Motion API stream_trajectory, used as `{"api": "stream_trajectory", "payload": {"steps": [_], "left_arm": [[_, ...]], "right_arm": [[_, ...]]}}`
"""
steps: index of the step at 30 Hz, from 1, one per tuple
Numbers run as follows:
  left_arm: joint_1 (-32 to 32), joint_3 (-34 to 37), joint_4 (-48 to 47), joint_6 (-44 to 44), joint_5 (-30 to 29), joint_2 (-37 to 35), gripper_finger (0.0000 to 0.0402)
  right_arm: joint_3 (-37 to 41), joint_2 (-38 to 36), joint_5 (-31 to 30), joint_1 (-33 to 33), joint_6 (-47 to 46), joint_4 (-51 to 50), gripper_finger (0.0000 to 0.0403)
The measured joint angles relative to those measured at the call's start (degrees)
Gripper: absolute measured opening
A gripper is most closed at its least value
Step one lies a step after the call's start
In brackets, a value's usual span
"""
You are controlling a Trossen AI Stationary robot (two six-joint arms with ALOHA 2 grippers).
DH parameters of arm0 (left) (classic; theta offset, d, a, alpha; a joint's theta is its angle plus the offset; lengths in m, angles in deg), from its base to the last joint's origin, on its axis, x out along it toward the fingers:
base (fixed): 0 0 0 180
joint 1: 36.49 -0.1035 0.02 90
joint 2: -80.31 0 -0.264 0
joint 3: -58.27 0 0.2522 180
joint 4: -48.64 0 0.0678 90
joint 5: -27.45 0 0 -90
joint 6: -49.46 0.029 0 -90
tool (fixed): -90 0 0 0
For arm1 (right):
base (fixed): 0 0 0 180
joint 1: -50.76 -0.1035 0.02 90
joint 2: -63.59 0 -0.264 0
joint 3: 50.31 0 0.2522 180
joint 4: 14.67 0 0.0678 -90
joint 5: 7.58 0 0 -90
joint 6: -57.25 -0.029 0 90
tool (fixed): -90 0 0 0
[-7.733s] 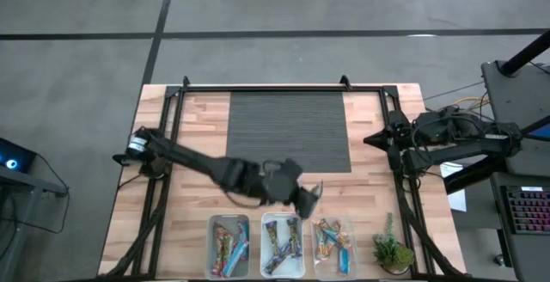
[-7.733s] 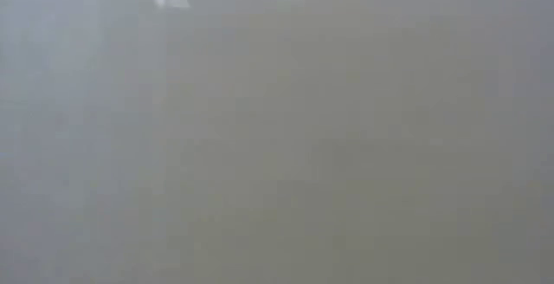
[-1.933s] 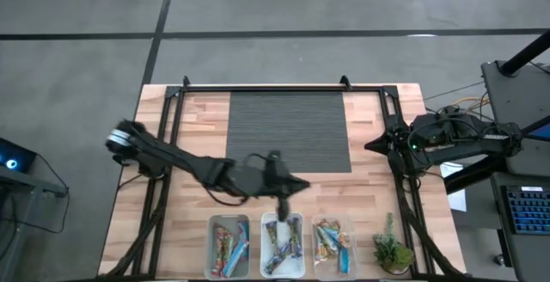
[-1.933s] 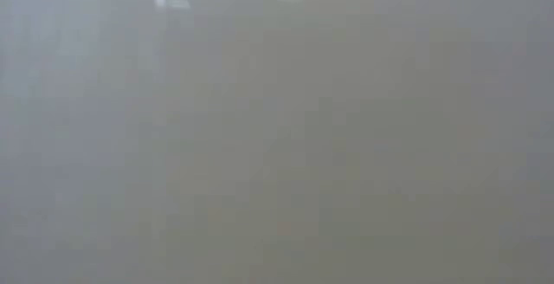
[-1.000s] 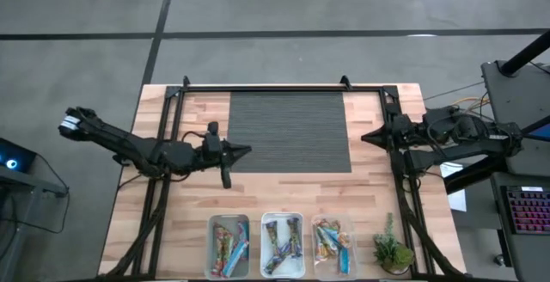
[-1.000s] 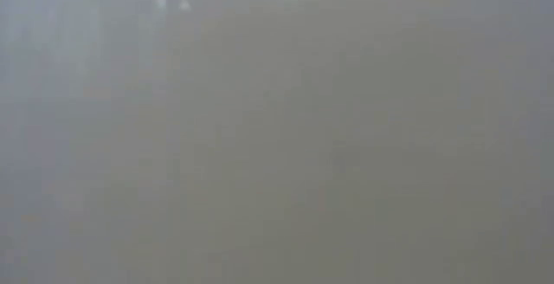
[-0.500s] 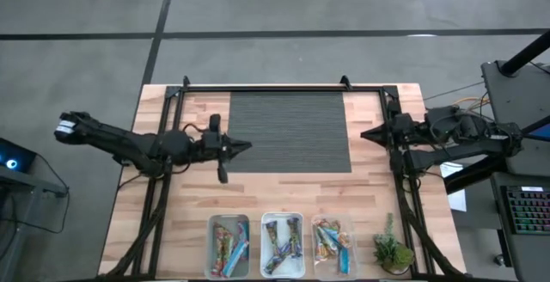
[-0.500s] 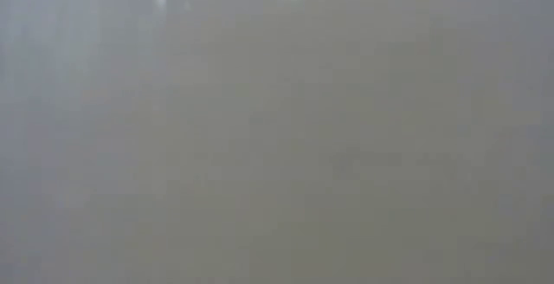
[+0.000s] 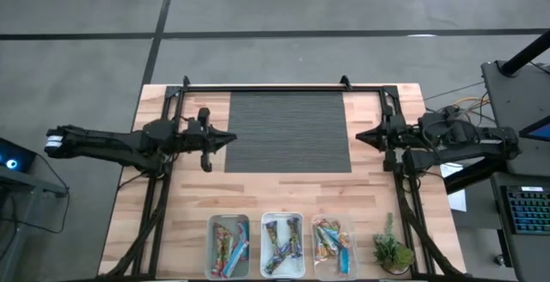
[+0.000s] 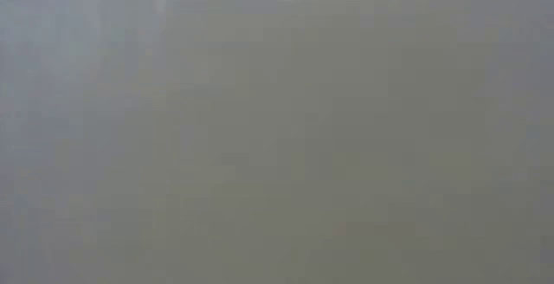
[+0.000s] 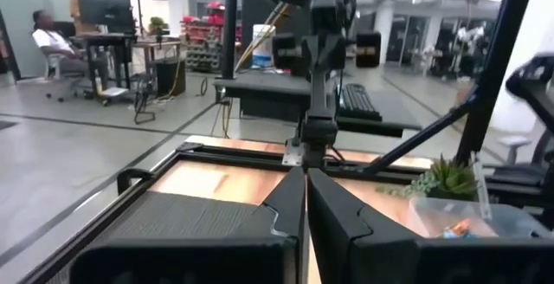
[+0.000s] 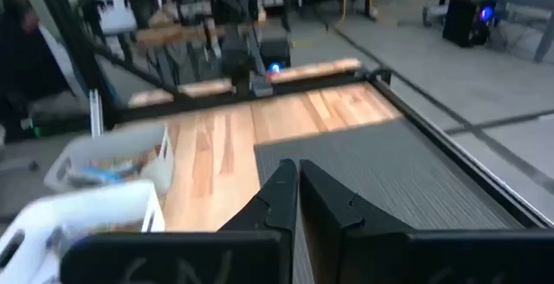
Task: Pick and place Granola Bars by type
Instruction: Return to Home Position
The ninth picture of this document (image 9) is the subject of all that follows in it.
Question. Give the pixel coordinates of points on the black diagonal frame strut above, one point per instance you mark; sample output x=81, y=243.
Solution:
x=432, y=243
x=134, y=240

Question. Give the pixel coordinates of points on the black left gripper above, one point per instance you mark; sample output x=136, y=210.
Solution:
x=191, y=136

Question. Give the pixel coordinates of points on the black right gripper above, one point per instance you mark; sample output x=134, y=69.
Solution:
x=408, y=136

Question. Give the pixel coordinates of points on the purple-label Chewy granola bar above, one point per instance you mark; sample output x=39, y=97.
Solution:
x=294, y=235

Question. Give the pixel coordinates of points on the blue and silver granola bar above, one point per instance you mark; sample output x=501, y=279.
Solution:
x=244, y=232

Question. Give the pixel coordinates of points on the backlit black keyboard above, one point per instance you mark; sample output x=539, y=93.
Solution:
x=530, y=211

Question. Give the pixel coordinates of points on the blue-ended green granola bar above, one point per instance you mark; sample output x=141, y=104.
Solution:
x=278, y=261

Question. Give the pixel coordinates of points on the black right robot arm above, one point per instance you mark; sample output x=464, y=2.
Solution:
x=464, y=155

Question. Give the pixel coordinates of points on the artificial pale green sprig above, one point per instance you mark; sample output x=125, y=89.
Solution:
x=389, y=222

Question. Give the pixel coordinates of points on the black aluminium table frame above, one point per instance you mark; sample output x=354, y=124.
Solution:
x=240, y=88

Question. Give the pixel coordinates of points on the red-ended granola bar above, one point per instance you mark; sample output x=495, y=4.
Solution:
x=221, y=252

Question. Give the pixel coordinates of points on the blue-screen monitor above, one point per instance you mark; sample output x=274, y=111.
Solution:
x=542, y=132

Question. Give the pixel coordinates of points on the gray woven placemat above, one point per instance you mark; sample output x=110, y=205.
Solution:
x=258, y=153

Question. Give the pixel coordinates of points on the white paper sheet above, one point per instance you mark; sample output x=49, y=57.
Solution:
x=457, y=200

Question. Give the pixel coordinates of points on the black computer with blue light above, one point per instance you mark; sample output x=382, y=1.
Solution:
x=17, y=155

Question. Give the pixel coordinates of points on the black slanted pole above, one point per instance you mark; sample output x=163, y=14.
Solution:
x=526, y=54

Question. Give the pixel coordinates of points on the artificial green succulent plant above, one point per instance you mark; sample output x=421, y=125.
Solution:
x=393, y=254

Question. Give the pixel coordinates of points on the translucent plastic storage bin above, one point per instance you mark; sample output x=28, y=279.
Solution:
x=283, y=230
x=350, y=224
x=227, y=220

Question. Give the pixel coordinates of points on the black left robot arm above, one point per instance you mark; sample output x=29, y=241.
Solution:
x=107, y=142

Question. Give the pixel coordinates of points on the black equipment cart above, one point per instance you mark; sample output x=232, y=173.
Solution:
x=533, y=157

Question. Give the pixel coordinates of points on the blue-label Chewy granola bar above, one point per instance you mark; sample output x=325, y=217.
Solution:
x=270, y=234

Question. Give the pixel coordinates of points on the gray side desk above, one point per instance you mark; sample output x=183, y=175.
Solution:
x=30, y=181

